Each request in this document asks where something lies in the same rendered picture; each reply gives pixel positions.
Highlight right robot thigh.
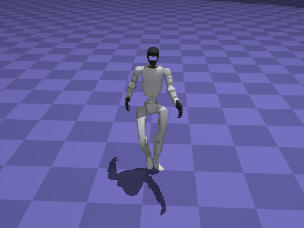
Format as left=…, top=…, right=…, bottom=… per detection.
left=136, top=106, right=148, bottom=146

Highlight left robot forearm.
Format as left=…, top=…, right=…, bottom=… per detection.
left=170, top=91, right=179, bottom=107

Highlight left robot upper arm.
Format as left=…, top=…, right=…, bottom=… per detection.
left=163, top=68, right=175, bottom=94

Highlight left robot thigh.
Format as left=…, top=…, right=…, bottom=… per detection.
left=153, top=105, right=168, bottom=143

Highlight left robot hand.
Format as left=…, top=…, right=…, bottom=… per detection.
left=176, top=100, right=183, bottom=118

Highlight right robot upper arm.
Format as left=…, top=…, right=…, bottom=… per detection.
left=128, top=66, right=143, bottom=90

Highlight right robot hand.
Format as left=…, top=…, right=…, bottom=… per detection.
left=125, top=97, right=131, bottom=111

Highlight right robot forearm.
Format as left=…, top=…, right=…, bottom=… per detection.
left=126, top=84, right=134, bottom=99

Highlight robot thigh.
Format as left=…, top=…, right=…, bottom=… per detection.
left=153, top=105, right=168, bottom=143
left=136, top=106, right=148, bottom=146

